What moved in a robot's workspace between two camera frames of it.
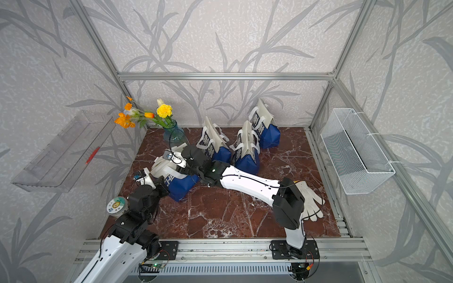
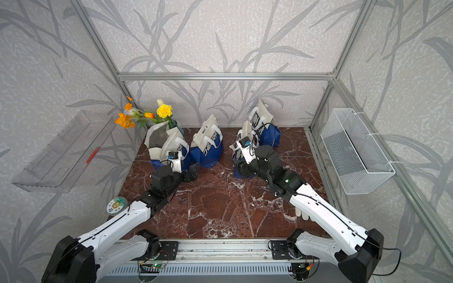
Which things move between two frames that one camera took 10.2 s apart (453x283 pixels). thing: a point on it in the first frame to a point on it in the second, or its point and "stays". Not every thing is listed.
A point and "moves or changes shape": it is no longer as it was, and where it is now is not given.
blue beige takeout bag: x=214 y=142 moves or changes shape
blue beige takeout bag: x=165 y=168 moves or changes shape
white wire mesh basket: x=359 y=165 stays
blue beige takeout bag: x=246 y=151 stays
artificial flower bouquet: x=133 y=114 stays
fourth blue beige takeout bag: x=266 y=127 stays
